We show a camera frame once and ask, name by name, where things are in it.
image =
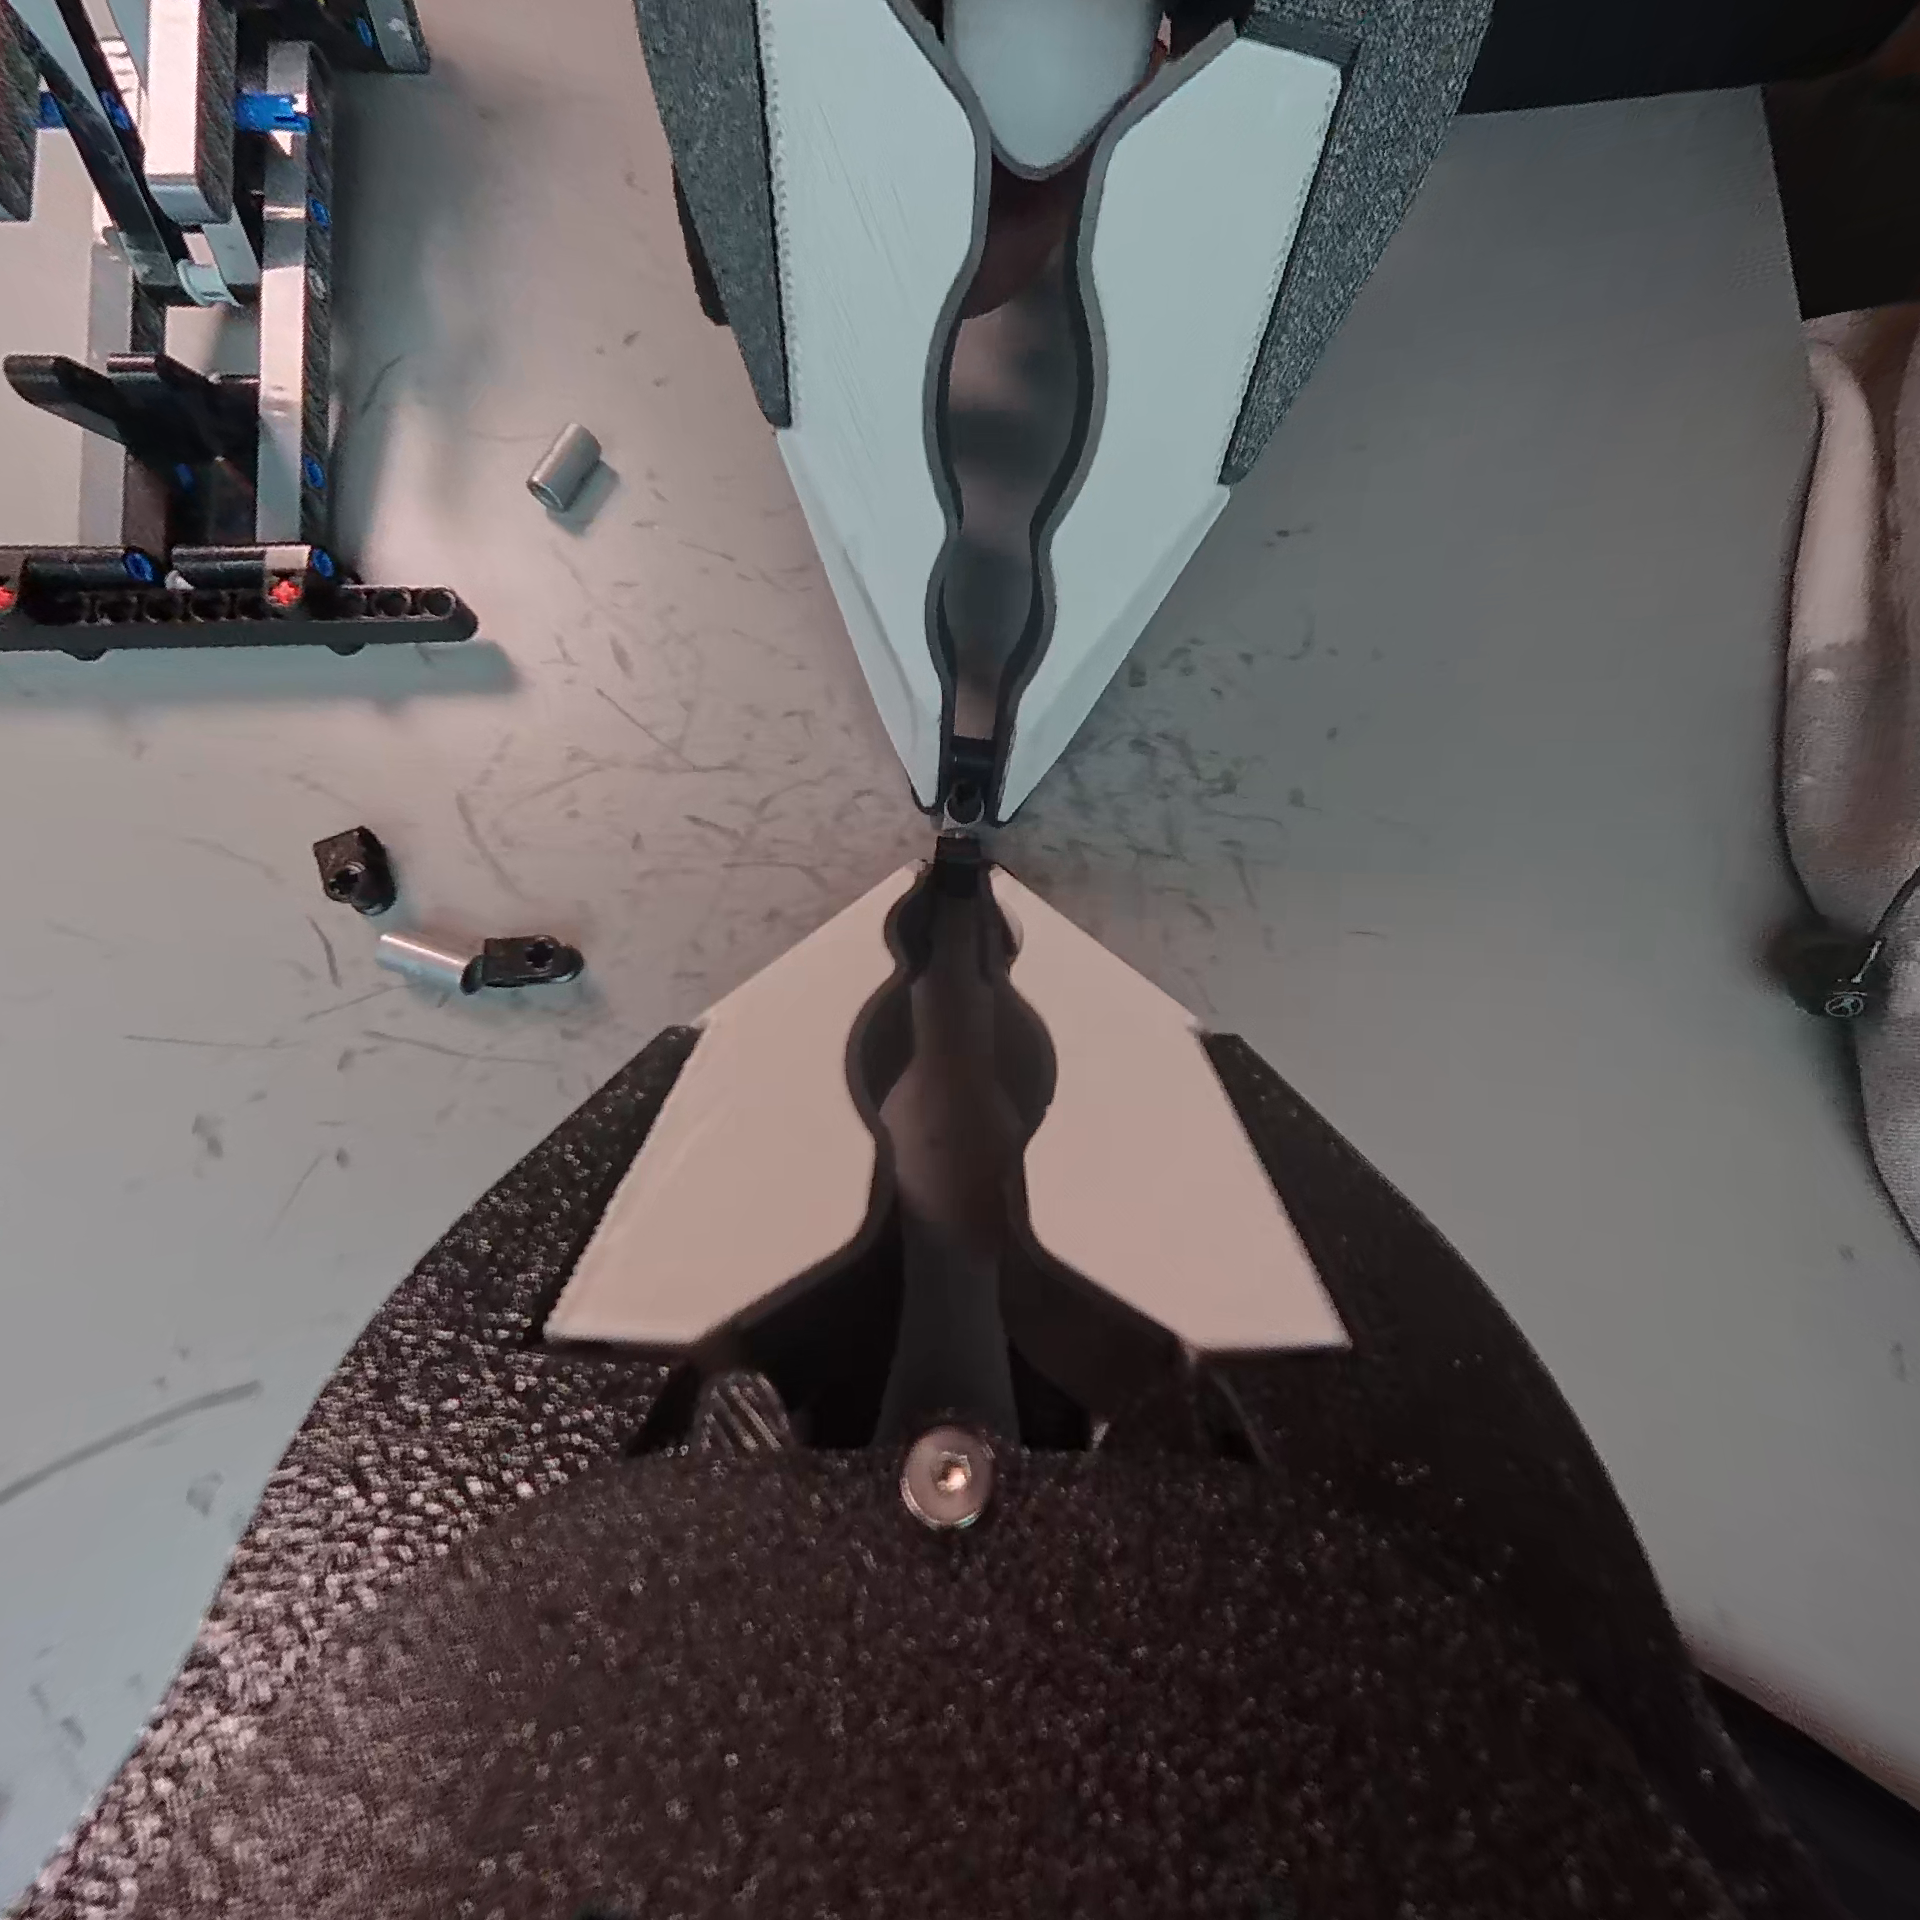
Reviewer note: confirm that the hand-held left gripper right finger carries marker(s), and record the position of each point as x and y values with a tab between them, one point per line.
1184	1201

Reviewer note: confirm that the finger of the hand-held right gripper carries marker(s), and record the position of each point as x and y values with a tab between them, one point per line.
856	300
1201	300

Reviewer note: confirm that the grey black toy chassis model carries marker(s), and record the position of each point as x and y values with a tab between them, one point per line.
405	608

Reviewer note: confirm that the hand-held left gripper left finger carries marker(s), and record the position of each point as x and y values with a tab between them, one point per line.
720	1201

